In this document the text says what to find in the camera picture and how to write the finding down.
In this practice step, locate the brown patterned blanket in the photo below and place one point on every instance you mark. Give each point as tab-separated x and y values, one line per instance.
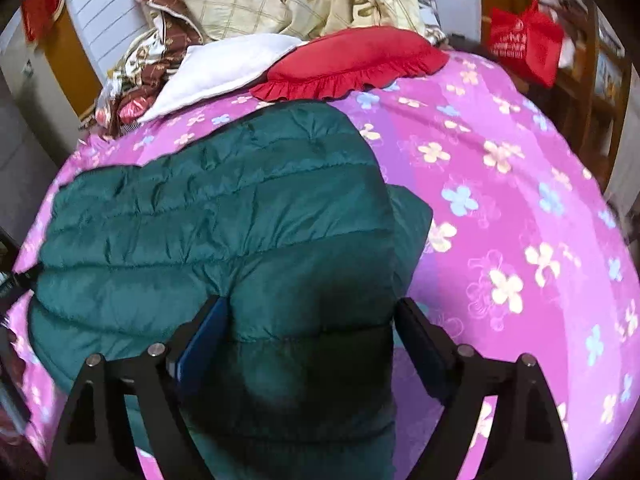
134	83

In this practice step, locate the pink floral bed cover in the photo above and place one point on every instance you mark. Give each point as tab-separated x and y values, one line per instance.
523	254

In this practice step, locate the red shopping bag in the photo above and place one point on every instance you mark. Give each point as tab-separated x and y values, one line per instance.
528	44

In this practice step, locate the white pillow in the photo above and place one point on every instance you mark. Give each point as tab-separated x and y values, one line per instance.
218	68

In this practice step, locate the wooden shelf rack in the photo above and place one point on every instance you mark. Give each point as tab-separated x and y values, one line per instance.
592	84

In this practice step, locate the red ruffled pillow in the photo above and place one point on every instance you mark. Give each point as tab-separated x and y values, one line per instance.
354	59

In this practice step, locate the dark green puffer jacket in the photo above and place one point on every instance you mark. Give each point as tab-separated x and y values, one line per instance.
285	214

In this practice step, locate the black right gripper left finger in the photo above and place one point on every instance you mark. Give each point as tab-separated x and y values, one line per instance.
95	436

